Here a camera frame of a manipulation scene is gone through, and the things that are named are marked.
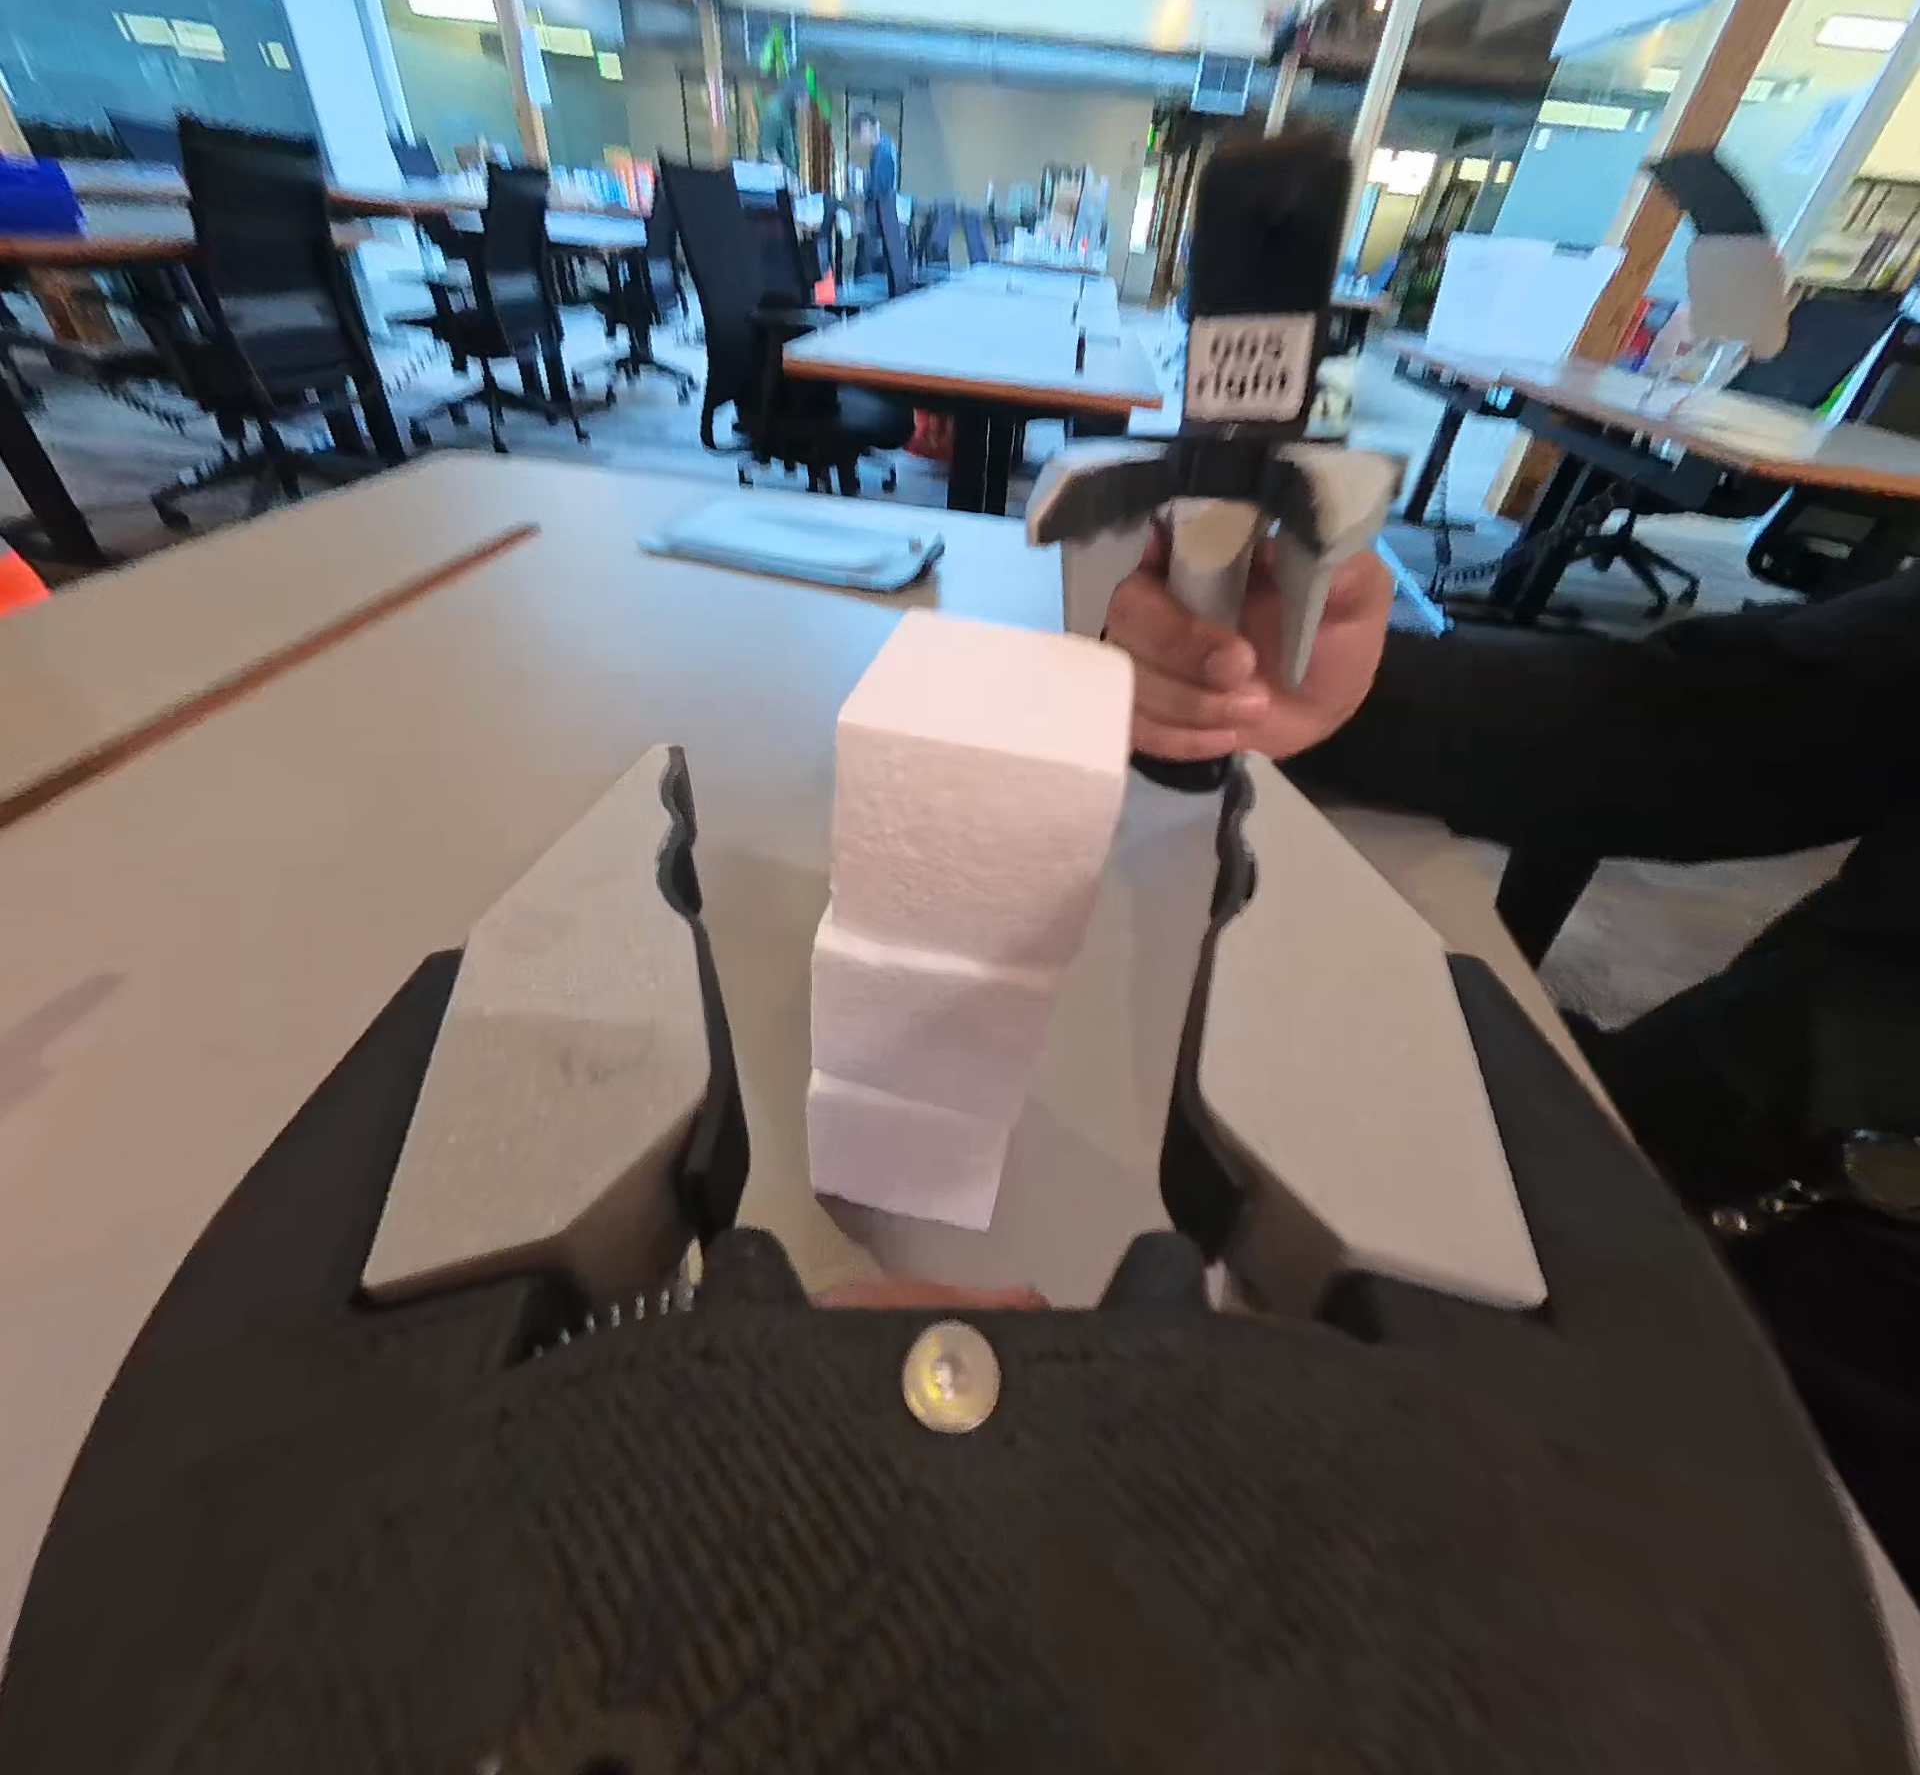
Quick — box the cluster of black office chairs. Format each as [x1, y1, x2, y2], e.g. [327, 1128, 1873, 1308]
[148, 117, 916, 532]

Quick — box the wooden support post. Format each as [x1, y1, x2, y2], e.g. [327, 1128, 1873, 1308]
[1501, 0, 1868, 516]

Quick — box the blue bin stack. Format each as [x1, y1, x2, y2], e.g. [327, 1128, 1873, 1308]
[0, 155, 84, 239]

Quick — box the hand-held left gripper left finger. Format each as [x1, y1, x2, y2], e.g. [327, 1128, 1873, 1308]
[360, 744, 753, 1304]

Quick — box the grey flat pouch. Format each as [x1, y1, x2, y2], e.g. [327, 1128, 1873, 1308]
[641, 493, 947, 590]

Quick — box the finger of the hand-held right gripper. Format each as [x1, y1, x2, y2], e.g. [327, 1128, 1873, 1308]
[1271, 448, 1414, 563]
[1024, 439, 1190, 549]

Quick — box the person's dark clothed body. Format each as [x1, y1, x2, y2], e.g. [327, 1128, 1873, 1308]
[1501, 575, 1920, 1775]

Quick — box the curved black white card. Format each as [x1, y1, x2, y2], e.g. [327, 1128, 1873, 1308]
[1650, 149, 1793, 360]

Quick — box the white hard foam cube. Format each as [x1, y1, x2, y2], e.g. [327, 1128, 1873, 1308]
[806, 1066, 1022, 1229]
[809, 905, 1074, 1120]
[828, 609, 1137, 966]

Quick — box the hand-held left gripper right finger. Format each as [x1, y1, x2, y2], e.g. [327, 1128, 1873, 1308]
[1160, 755, 1552, 1313]

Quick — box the person's right hand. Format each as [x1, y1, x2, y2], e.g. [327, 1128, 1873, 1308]
[1102, 530, 1401, 765]

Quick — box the black office chair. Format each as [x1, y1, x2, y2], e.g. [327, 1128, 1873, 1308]
[1746, 289, 1920, 590]

